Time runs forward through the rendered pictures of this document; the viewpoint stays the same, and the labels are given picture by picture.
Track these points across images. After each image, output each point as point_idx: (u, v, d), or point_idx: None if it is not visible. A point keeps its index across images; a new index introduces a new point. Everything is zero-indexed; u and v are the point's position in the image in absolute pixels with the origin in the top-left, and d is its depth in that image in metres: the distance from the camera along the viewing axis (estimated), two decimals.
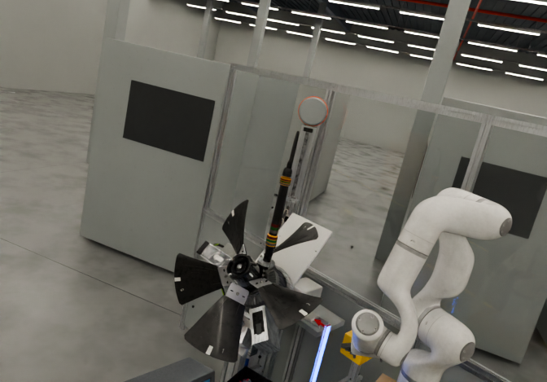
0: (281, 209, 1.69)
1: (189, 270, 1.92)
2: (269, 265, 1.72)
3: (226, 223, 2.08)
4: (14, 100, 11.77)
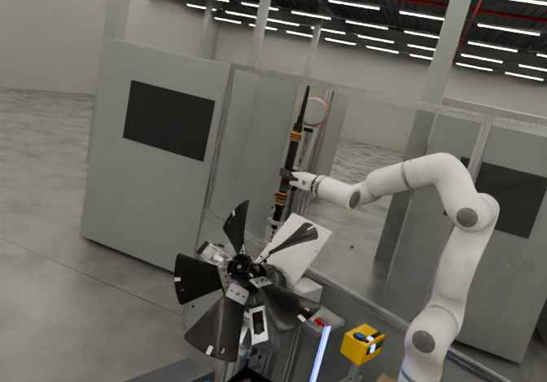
0: (291, 166, 1.66)
1: (238, 219, 2.00)
2: (278, 224, 1.69)
3: (304, 226, 1.91)
4: (14, 100, 11.77)
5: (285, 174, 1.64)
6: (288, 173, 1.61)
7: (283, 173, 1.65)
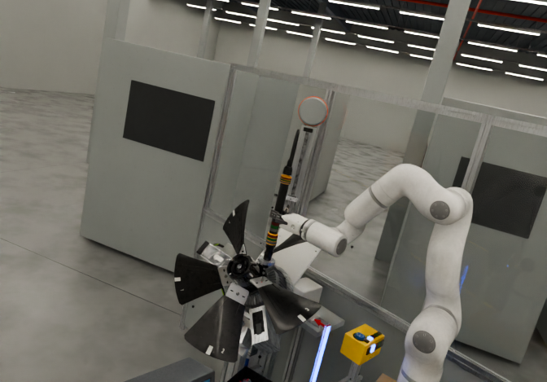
0: (281, 208, 1.69)
1: (238, 219, 2.00)
2: (269, 264, 1.72)
3: None
4: (14, 100, 11.77)
5: (275, 217, 1.68)
6: (277, 217, 1.65)
7: (273, 216, 1.68)
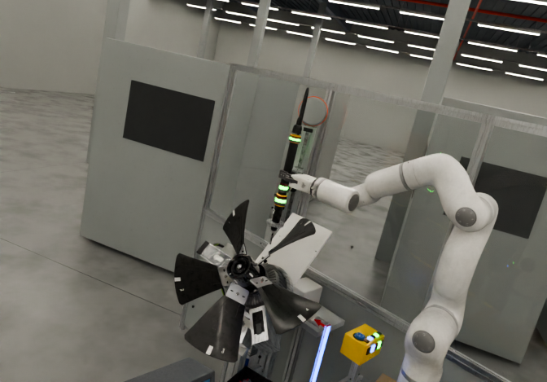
0: (290, 168, 1.66)
1: (295, 234, 1.82)
2: (277, 226, 1.69)
3: (310, 308, 1.66)
4: (14, 100, 11.77)
5: (284, 177, 1.64)
6: (287, 176, 1.61)
7: (282, 176, 1.65)
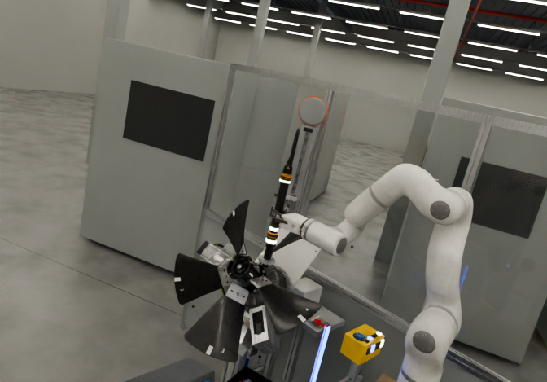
0: (281, 207, 1.69)
1: (295, 234, 1.82)
2: (269, 263, 1.72)
3: (310, 308, 1.66)
4: (14, 100, 11.77)
5: (275, 216, 1.68)
6: (277, 216, 1.65)
7: (273, 215, 1.68)
